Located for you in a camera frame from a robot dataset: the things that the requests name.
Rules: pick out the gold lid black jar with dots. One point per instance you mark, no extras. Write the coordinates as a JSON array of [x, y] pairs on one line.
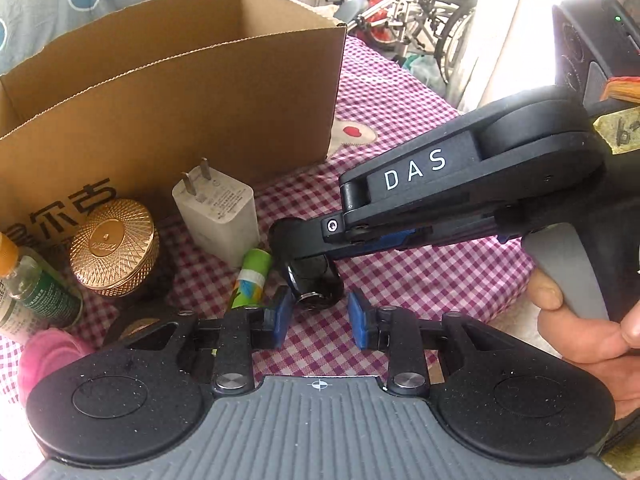
[[116, 248]]

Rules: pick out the brown cardboard box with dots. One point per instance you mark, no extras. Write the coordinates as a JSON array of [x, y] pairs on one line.
[[122, 106]]

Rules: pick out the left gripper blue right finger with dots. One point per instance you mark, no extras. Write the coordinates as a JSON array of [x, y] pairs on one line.
[[394, 331]]

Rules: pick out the black electrical tape roll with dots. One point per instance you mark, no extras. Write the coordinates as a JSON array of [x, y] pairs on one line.
[[132, 320]]

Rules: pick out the green dropper bottle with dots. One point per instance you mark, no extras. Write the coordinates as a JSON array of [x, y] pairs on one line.
[[34, 284]]

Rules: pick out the wheelchair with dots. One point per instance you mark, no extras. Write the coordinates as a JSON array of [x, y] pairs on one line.
[[436, 28]]

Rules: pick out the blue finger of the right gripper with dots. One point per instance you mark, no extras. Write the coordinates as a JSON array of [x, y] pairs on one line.
[[402, 240], [297, 239]]

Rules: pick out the green lip balm tube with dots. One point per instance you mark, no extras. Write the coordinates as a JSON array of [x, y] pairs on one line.
[[250, 282]]

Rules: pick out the white power adapter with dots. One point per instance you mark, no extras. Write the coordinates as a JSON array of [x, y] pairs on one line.
[[219, 212]]

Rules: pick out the white supplement bottle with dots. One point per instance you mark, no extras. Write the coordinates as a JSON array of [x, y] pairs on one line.
[[14, 319]]

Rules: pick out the purple checkered tablecloth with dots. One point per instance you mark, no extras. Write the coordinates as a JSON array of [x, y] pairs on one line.
[[350, 157]]

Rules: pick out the person's right hand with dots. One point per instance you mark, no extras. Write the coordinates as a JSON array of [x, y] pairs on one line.
[[600, 347]]

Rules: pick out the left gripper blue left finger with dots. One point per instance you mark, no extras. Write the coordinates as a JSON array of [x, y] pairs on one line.
[[244, 331]]

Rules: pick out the pink collapsible bowl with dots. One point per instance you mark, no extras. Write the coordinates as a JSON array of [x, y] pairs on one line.
[[45, 353]]

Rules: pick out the black oval case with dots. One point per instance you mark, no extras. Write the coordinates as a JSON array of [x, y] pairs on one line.
[[314, 282]]

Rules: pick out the grey round stool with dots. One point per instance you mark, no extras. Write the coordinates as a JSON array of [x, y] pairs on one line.
[[349, 10]]

